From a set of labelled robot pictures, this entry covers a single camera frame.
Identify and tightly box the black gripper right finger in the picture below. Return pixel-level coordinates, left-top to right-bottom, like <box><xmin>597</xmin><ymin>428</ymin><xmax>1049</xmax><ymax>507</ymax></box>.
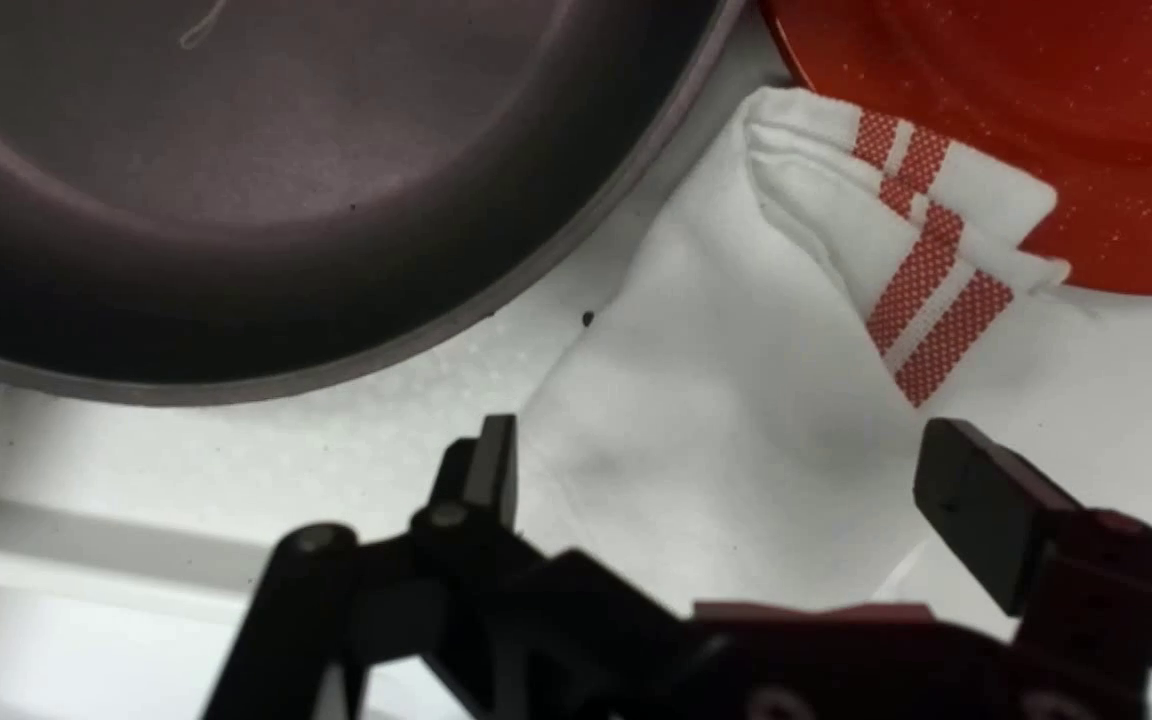
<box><xmin>913</xmin><ymin>416</ymin><xmax>1152</xmax><ymax>720</ymax></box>

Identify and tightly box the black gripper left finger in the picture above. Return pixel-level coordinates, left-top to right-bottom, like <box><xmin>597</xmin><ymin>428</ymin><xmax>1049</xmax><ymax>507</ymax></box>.
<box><xmin>195</xmin><ymin>413</ymin><xmax>687</xmax><ymax>720</ymax></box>

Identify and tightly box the white cloth with red stripes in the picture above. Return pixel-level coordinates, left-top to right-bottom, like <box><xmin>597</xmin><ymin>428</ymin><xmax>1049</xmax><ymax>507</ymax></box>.
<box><xmin>518</xmin><ymin>84</ymin><xmax>1152</xmax><ymax>631</ymax></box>

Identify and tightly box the red plate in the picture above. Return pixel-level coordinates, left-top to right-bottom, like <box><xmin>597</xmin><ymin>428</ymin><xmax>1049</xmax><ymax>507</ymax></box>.
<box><xmin>757</xmin><ymin>0</ymin><xmax>1152</xmax><ymax>299</ymax></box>

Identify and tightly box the dark frying pan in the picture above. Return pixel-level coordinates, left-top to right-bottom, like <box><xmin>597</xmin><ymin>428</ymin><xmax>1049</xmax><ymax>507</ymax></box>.
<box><xmin>0</xmin><ymin>0</ymin><xmax>751</xmax><ymax>457</ymax></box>

